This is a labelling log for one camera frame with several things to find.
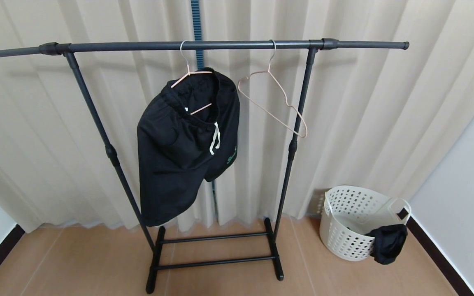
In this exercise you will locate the black shorts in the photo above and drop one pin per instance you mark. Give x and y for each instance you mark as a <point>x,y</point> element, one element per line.
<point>171,172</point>

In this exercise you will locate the pink clothes hanger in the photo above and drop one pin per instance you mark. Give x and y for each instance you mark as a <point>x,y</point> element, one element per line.
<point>188,72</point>
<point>269,68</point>

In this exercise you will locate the black heap of clothes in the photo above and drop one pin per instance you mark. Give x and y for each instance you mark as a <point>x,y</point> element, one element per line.
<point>387,246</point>

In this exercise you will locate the white laundry basket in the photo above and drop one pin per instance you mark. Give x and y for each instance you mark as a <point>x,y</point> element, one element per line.
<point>344,238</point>

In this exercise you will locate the black clothes rack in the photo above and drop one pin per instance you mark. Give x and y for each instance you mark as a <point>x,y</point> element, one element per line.
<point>117,46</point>

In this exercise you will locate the beige curtain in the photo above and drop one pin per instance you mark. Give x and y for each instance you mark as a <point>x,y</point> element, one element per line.
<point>35,123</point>
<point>364,123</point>

